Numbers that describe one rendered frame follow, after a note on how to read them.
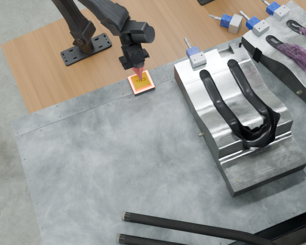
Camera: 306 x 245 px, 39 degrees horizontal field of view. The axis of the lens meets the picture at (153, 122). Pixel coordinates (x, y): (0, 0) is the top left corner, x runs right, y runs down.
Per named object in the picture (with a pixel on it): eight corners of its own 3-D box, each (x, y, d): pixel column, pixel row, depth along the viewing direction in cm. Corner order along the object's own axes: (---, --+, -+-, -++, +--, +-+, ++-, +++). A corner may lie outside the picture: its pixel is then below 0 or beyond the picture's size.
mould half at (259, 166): (174, 77, 162) (173, 57, 150) (237, 54, 164) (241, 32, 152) (232, 197, 140) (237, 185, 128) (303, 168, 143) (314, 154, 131)
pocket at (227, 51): (215, 54, 159) (215, 48, 155) (228, 49, 159) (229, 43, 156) (220, 64, 157) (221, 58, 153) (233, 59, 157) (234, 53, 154)
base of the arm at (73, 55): (109, 33, 163) (102, 21, 166) (60, 55, 160) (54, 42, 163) (112, 46, 170) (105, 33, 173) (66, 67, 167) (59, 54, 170)
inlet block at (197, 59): (178, 44, 160) (178, 36, 155) (191, 40, 161) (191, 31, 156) (193, 72, 155) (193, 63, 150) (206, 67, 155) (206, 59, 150)
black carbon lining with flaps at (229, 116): (195, 75, 153) (196, 60, 145) (236, 59, 155) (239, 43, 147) (239, 159, 139) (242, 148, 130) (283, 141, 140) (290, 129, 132)
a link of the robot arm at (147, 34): (159, 29, 147) (144, 4, 138) (149, 49, 143) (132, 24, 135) (132, 29, 153) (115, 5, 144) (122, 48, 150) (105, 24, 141)
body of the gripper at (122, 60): (150, 59, 151) (144, 40, 147) (123, 68, 151) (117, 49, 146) (145, 52, 157) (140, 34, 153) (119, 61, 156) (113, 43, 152)
